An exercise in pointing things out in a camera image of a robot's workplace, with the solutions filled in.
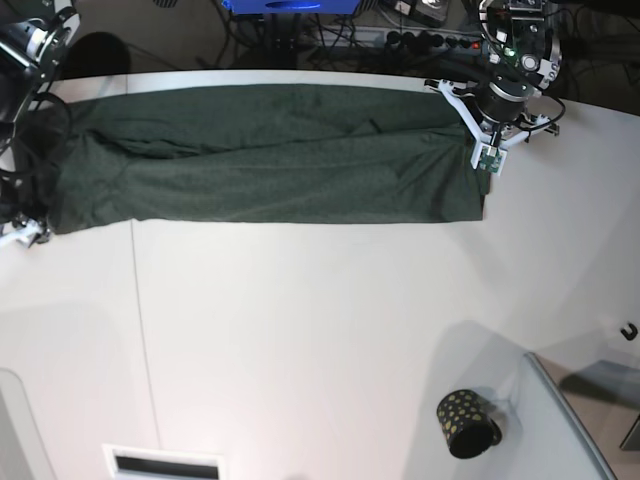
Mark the black mug with gold dots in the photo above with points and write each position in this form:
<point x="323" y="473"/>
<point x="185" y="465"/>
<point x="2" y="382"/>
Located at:
<point x="465" y="422"/>

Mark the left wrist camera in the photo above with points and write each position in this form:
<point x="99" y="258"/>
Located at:
<point x="488" y="158"/>

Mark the small black hook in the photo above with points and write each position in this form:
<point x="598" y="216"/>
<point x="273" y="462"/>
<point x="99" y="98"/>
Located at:
<point x="630" y="331"/>

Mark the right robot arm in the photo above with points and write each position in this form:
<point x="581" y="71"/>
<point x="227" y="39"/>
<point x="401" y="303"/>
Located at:
<point x="33" y="49"/>

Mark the black round stool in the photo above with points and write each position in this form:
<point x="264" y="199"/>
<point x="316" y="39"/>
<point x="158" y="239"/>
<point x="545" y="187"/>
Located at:
<point x="97" y="54"/>

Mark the white power strip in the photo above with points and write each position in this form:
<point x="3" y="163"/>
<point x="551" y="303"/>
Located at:
<point x="429" y="40"/>

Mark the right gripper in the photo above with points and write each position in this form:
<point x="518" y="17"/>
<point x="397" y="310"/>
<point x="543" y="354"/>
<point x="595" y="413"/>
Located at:
<point x="24" y="225"/>

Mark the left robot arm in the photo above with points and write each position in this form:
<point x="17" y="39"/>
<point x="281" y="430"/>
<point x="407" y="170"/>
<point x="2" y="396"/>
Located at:
<point x="520" y="45"/>

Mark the blue box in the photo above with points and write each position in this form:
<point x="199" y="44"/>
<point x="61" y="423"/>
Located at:
<point x="250" y="7"/>

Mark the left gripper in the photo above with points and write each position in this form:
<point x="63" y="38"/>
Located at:
<point x="495" y="112"/>

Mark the white slotted plate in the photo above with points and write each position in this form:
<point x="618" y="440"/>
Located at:
<point x="149" y="464"/>

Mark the grey tray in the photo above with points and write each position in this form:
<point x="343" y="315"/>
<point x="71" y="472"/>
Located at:
<point x="602" y="400"/>

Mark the dark green t-shirt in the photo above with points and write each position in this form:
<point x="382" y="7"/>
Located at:
<point x="307" y="154"/>

